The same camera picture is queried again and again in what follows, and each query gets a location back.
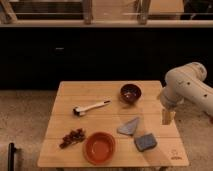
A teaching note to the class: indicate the beige wooden gripper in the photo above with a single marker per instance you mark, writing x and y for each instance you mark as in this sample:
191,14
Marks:
167,116

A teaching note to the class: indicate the white handled brush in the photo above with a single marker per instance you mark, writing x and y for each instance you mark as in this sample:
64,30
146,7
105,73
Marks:
81,111

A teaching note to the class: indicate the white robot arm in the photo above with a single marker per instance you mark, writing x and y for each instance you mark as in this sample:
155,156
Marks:
186,82

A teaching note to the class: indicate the blue grey sponge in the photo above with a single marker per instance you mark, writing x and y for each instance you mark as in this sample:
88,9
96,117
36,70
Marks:
145,142

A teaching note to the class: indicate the grey folded cloth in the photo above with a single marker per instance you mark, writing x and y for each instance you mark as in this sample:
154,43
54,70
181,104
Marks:
129,127

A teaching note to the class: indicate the dark brown bowl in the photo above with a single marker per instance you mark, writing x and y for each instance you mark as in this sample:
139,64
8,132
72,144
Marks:
130,93

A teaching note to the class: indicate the wooden table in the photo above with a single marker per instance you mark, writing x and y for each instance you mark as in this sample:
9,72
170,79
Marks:
168,152

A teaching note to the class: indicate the orange clay bowl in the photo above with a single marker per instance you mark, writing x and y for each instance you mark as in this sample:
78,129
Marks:
99,148

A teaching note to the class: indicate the pile of brown debris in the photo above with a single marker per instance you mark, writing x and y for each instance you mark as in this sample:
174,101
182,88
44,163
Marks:
75,136

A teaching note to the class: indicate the dark cabinet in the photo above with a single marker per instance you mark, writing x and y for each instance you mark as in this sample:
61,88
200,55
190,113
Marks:
41,58

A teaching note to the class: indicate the wooden railing shelf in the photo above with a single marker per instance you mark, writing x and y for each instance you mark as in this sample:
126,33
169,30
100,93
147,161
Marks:
106,13

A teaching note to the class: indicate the black post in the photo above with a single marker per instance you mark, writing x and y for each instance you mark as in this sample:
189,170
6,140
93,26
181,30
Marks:
11,153

